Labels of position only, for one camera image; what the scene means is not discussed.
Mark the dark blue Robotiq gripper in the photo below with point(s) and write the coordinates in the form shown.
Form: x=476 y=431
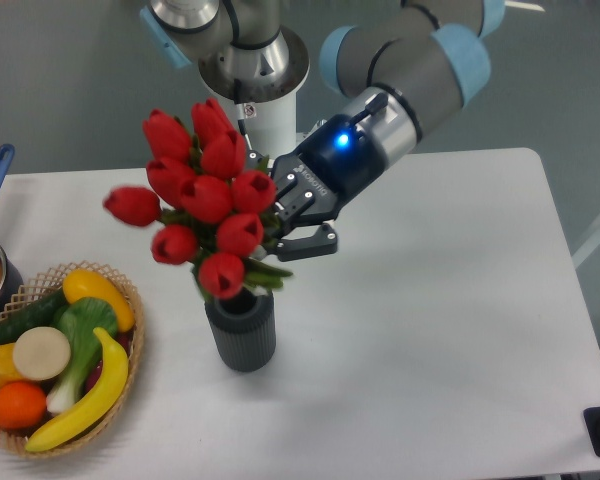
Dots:
x=323 y=174

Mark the red tulip bouquet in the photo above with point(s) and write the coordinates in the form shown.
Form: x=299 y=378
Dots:
x=216 y=211

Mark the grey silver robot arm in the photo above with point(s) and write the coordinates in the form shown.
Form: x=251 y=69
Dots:
x=402 y=79

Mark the dark grey ribbed vase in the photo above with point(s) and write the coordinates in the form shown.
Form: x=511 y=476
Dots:
x=244 y=330

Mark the red plastic fruit in basket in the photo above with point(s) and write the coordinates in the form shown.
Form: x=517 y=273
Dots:
x=124 y=339

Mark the yellow squash toy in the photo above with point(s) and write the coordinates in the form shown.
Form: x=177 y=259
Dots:
x=82 y=283

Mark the yellow plastic banana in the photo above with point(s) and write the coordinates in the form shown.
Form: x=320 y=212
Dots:
x=93 y=406

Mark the green bok choy toy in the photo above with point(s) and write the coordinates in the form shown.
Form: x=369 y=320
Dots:
x=77 y=323

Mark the dark green cucumber toy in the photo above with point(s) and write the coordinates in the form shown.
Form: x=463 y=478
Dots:
x=39 y=313

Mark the woven wicker basket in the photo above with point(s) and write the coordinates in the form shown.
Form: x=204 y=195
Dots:
x=44 y=284

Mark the beige round disc toy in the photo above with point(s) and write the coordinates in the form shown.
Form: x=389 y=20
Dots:
x=41 y=353

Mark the orange plastic fruit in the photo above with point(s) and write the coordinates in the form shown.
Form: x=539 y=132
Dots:
x=22 y=405

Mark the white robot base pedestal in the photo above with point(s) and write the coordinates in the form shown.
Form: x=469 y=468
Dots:
x=267 y=112

